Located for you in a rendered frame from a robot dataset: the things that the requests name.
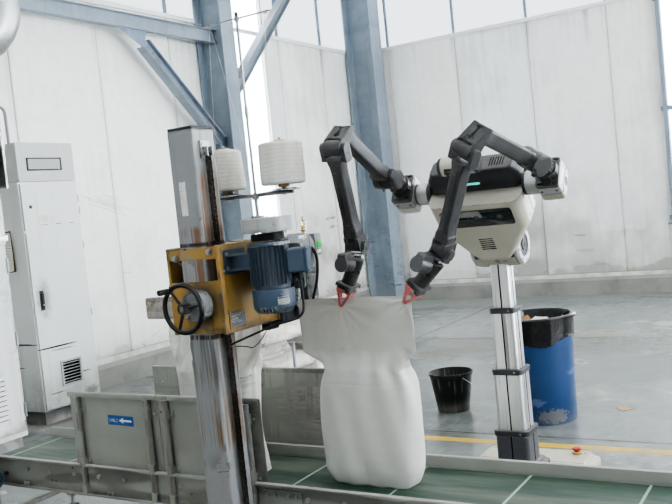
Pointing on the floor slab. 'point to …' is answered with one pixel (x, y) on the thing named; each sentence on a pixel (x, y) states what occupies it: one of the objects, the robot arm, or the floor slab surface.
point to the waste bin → (550, 364)
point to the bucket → (452, 388)
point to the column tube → (221, 436)
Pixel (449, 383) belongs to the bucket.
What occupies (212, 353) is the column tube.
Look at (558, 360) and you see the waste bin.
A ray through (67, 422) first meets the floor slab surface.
